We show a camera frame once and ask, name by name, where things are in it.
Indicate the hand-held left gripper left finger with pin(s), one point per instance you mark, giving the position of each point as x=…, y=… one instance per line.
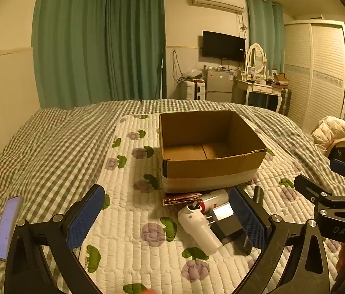
x=86, y=217

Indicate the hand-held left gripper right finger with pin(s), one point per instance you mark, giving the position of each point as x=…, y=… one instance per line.
x=247, y=220

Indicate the white power adapter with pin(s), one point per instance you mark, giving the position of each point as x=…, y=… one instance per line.
x=222, y=212

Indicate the white can with red cap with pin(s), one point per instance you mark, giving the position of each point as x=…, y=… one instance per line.
x=213, y=199

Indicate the brown cardboard box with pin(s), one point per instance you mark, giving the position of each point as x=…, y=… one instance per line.
x=209, y=165

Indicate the black power adapter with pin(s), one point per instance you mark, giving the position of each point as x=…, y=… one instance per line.
x=229, y=231

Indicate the black cylinder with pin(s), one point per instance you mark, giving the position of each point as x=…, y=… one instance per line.
x=258, y=195

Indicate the white padded jacket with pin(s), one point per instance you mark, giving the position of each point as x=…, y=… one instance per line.
x=337, y=131

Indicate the white plastic bottle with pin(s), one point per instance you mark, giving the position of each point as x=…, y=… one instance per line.
x=198, y=229

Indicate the floral quilted mat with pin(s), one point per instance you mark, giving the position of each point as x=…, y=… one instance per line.
x=135, y=251

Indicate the red patterned wallet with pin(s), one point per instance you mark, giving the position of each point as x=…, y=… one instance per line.
x=180, y=199

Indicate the smartphone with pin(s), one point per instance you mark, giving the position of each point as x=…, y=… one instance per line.
x=7, y=228

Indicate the dark suitcase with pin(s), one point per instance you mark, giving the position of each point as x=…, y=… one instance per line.
x=285, y=101

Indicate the white louvred wardrobe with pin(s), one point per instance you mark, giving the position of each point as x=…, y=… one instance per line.
x=316, y=73

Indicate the brown bag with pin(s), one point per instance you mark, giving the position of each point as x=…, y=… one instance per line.
x=281, y=79

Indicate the white dressing table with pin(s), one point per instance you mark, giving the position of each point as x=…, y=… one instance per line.
x=261, y=89

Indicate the silver small fridge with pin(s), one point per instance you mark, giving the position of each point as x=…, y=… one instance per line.
x=218, y=82

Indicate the white oval mirror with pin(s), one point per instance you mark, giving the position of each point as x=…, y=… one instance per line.
x=256, y=56

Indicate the white suitcase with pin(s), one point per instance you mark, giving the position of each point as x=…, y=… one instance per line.
x=193, y=90

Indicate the clear plastic bag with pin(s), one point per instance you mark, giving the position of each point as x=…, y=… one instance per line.
x=192, y=74

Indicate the green curtain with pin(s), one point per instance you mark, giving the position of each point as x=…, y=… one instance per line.
x=135, y=43
x=264, y=27
x=68, y=43

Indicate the white pole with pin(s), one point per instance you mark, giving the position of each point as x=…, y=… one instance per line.
x=161, y=73

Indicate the white air conditioner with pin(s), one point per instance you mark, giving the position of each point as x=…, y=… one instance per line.
x=218, y=0

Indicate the black wall television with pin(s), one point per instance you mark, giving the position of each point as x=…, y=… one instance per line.
x=223, y=46

